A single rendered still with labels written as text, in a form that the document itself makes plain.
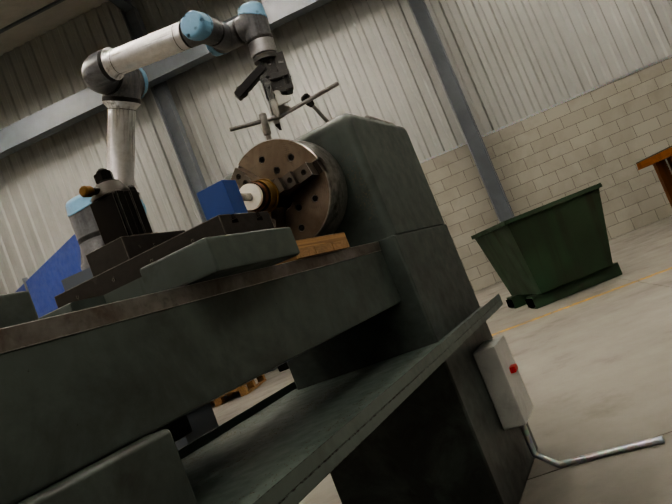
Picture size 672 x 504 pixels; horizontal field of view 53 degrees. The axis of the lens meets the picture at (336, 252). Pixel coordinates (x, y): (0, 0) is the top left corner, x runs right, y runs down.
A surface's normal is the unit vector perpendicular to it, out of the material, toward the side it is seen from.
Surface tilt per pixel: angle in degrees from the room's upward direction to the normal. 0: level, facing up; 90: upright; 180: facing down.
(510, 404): 90
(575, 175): 90
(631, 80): 90
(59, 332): 90
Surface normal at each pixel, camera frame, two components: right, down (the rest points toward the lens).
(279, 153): -0.40, 0.09
